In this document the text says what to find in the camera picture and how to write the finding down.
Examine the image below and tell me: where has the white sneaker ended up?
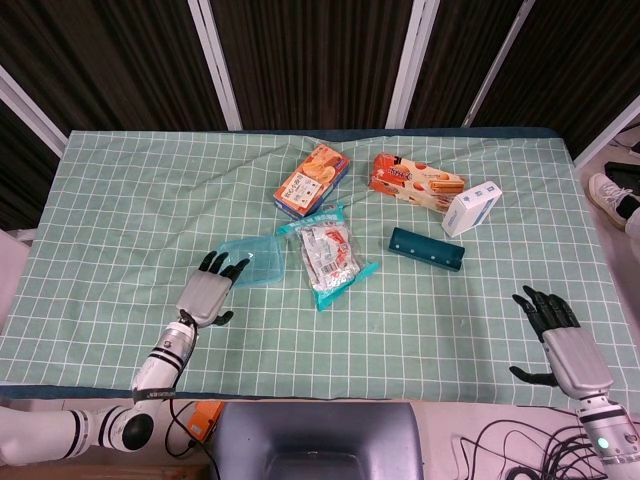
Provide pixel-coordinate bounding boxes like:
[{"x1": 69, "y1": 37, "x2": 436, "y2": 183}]
[{"x1": 588, "y1": 172, "x2": 639, "y2": 231}]

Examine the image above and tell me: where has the grey robot base cover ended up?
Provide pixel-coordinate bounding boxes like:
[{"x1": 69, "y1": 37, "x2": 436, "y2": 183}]
[{"x1": 208, "y1": 401, "x2": 426, "y2": 480}]

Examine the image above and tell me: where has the teal-edged snack bag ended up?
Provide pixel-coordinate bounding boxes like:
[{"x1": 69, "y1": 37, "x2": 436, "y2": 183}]
[{"x1": 275, "y1": 202, "x2": 380, "y2": 313}]

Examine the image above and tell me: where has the orange and blue biscuit box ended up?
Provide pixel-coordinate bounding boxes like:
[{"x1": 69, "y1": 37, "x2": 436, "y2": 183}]
[{"x1": 273, "y1": 142, "x2": 351, "y2": 220}]

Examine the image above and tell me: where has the white and blue carton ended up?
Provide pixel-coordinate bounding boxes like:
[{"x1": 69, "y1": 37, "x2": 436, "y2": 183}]
[{"x1": 441, "y1": 182, "x2": 504, "y2": 238}]

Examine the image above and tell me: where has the blue translucent lid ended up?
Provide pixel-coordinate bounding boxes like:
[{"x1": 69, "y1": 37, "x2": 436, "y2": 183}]
[{"x1": 216, "y1": 234, "x2": 286, "y2": 291}]

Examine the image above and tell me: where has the green checked tablecloth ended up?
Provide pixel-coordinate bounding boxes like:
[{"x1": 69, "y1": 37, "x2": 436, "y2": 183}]
[{"x1": 0, "y1": 129, "x2": 640, "y2": 407}]

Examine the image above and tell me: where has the orange and cream wafer pack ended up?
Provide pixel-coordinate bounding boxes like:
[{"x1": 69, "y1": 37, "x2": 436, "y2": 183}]
[{"x1": 368, "y1": 153, "x2": 469, "y2": 215}]

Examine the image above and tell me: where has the black cable of orange device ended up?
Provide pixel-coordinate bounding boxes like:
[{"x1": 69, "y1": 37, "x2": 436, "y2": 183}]
[{"x1": 165, "y1": 400, "x2": 199, "y2": 458}]

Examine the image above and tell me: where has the orange power device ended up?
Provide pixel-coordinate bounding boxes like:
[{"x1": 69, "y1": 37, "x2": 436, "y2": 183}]
[{"x1": 182, "y1": 399, "x2": 225, "y2": 445}]

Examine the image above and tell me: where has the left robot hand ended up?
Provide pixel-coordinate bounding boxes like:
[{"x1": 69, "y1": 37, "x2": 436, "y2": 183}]
[{"x1": 176, "y1": 251, "x2": 251, "y2": 329}]

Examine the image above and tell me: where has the dark teal hole punch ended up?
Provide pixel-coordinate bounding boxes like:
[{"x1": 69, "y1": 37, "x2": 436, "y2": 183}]
[{"x1": 389, "y1": 227, "x2": 467, "y2": 274}]

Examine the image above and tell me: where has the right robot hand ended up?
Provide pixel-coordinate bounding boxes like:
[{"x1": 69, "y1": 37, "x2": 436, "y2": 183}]
[{"x1": 508, "y1": 285, "x2": 615, "y2": 400}]

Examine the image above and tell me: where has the black cable bundle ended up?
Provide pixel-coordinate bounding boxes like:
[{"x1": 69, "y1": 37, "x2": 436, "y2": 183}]
[{"x1": 452, "y1": 418, "x2": 619, "y2": 480}]

